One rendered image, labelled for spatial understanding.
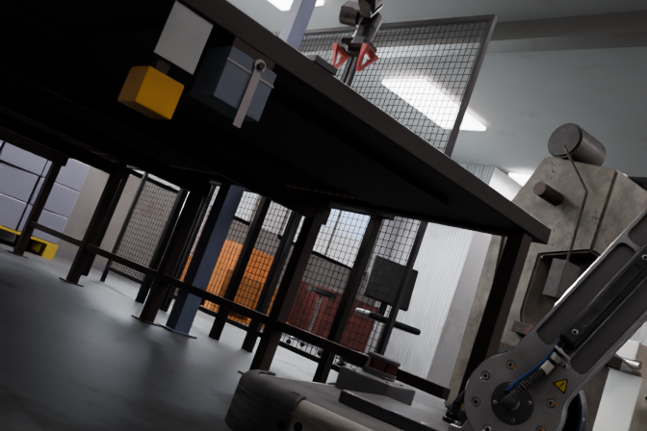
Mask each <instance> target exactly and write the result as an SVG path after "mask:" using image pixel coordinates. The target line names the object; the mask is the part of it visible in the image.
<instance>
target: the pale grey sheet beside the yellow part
mask: <svg viewBox="0 0 647 431"><path fill-rule="evenodd" d="M213 25H214V24H213V23H211V22H210V21H208V20H207V19H205V18H204V17H202V16H201V15H199V14H198V13H196V12H194V11H193V10H191V9H190V8H188V7H187V6H185V5H184V4H182V3H181V2H179V1H178V0H175V1H174V4H173V6H172V9H171V11H170V13H169V16H168V19H167V22H166V24H165V26H164V29H163V31H162V34H161V35H160V37H159V40H158V42H157V44H156V47H155V49H154V51H153V52H154V53H156V54H158V55H159V56H161V57H163V58H164V59H166V60H168V61H169V62H171V63H174V64H175V65H177V66H179V67H180V68H182V69H184V70H185V71H187V72H189V73H190V74H192V75H193V74H194V71H195V68H196V66H197V63H198V61H199V58H200V56H201V54H202V51H203V49H204V46H205V44H206V41H207V39H208V37H209V35H210V33H211V30H212V28H213Z"/></svg>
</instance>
